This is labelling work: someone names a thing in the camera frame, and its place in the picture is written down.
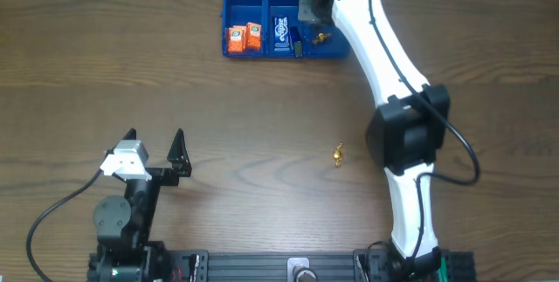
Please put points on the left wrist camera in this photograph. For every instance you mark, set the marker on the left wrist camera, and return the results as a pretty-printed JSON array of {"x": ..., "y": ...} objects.
[{"x": 126, "y": 160}]

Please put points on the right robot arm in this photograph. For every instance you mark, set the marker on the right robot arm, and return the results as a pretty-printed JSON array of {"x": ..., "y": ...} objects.
[{"x": 362, "y": 33}]

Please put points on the orange candy box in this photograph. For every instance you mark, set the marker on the orange candy box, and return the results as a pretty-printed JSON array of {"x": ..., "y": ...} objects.
[
  {"x": 253, "y": 36},
  {"x": 236, "y": 39}
]

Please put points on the blue tray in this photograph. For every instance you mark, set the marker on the blue tray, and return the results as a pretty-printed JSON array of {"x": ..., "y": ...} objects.
[{"x": 244, "y": 2}]

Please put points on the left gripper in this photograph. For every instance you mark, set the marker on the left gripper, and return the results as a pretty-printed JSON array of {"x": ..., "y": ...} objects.
[{"x": 163, "y": 176}]

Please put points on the mounting rail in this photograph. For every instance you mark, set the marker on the mounting rail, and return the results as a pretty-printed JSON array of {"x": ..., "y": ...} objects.
[{"x": 253, "y": 266}]

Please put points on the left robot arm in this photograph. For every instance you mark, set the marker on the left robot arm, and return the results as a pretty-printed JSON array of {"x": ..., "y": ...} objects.
[{"x": 131, "y": 216}]

